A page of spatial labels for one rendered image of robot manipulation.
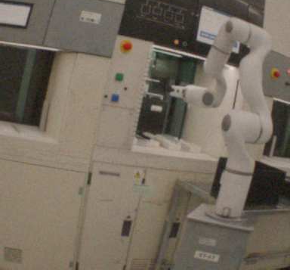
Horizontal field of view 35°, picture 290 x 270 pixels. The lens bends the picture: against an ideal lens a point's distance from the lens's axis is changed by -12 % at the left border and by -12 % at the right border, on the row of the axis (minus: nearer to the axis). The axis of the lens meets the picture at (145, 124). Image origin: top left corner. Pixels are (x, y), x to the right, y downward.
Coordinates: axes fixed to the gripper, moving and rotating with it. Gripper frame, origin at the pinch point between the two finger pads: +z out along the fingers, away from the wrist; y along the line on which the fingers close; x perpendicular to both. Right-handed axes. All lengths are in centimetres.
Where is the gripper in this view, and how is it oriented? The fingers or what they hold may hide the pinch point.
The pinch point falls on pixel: (173, 90)
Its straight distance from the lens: 245.8
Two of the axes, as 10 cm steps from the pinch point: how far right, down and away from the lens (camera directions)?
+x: 2.0, -9.8, -0.9
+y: 8.8, 1.4, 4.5
